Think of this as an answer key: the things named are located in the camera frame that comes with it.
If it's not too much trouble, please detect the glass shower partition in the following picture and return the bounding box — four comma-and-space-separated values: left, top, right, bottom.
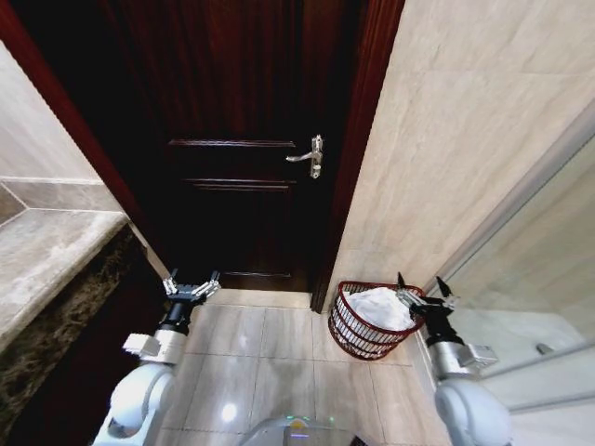
435, 99, 595, 415

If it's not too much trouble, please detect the white crumpled towel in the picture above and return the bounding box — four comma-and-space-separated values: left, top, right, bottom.
347, 286, 418, 333

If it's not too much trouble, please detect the red wire laundry hamper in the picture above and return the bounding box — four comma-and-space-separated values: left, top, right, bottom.
327, 280, 427, 363

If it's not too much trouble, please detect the marble vanity counter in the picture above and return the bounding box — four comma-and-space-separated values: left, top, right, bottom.
0, 209, 157, 446

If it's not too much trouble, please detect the dark wooden door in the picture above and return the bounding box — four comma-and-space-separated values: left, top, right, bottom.
25, 0, 373, 295

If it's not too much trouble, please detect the silver lever door handle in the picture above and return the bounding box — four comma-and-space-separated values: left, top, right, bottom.
284, 134, 325, 180

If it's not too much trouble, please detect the reddish brown door frame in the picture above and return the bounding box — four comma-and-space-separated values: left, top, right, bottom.
0, 0, 407, 315

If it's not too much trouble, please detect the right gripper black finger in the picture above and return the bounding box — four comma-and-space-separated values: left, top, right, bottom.
395, 272, 423, 311
433, 276, 460, 309

